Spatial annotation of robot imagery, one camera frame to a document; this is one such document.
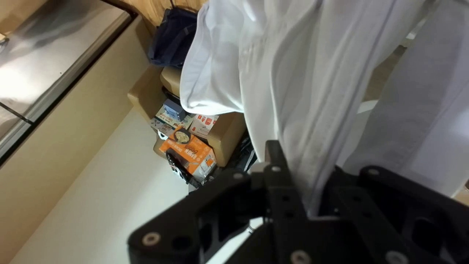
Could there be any navy blue garment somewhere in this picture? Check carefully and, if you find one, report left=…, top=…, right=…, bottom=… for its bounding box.
left=146, top=4, right=199, bottom=70

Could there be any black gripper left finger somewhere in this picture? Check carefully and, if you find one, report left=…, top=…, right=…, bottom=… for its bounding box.
left=126, top=139, right=316, bottom=264

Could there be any white red package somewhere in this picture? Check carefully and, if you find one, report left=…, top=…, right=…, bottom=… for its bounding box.
left=189, top=111, right=219, bottom=139

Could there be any blue white package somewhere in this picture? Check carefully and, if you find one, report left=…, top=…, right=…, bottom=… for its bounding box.
left=154, top=98, right=189, bottom=129

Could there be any cardboard box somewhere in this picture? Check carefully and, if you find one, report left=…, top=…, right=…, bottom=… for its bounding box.
left=126, top=64, right=247, bottom=168

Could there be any white shirt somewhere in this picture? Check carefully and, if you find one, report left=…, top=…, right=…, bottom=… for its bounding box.
left=178, top=0, right=433, bottom=218

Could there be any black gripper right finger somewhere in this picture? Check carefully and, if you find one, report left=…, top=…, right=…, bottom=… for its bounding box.
left=315, top=164, right=469, bottom=264

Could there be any grey fabric laundry bag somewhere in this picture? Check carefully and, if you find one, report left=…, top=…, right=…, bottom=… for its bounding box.
left=335, top=0, right=469, bottom=198

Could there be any orange product box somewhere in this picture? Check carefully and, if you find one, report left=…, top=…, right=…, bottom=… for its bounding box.
left=154, top=127, right=218, bottom=183

